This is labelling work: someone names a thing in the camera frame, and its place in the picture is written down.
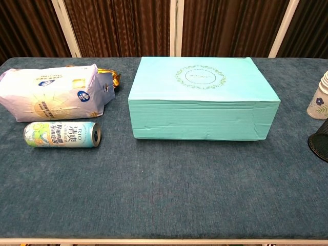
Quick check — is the dark brown curtain screen panel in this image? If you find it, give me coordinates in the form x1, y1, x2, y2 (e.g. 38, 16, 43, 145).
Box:
52, 0, 177, 58
0, 0, 73, 65
176, 0, 300, 58
278, 0, 328, 58

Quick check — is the pale blue green drink can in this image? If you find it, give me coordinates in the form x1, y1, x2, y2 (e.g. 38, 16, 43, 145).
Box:
23, 121, 101, 149

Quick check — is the white lavender tissue pack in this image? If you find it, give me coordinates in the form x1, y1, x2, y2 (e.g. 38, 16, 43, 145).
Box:
0, 64, 116, 122

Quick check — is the light blue hinged shoe box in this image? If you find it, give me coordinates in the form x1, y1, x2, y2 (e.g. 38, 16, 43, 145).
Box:
128, 56, 281, 142

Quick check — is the blue tablecloth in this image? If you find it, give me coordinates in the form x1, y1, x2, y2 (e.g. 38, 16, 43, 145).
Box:
0, 56, 328, 242

